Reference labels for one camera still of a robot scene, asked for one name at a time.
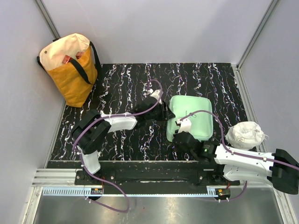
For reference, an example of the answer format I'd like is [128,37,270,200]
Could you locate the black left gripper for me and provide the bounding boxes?
[146,101,175,122]

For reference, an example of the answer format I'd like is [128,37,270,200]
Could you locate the mint green medicine case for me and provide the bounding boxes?
[166,95,214,141]

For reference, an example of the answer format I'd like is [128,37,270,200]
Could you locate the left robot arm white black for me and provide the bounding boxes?
[71,90,175,185]

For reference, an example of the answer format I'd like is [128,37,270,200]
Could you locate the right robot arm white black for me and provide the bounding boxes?
[173,132,299,195]

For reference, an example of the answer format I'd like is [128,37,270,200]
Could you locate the white crumpled cloth bag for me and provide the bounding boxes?
[225,121,269,150]

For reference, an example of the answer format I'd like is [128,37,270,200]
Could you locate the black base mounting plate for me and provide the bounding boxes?
[74,160,241,194]

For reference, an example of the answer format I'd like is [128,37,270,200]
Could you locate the orange tote bag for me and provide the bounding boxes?
[36,33,101,107]

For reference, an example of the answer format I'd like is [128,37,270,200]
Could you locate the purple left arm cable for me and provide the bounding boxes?
[72,79,163,213]

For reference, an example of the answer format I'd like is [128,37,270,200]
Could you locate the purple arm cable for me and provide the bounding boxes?
[178,110,299,202]
[72,79,163,213]

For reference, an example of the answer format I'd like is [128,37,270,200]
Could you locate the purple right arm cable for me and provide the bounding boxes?
[178,110,299,202]

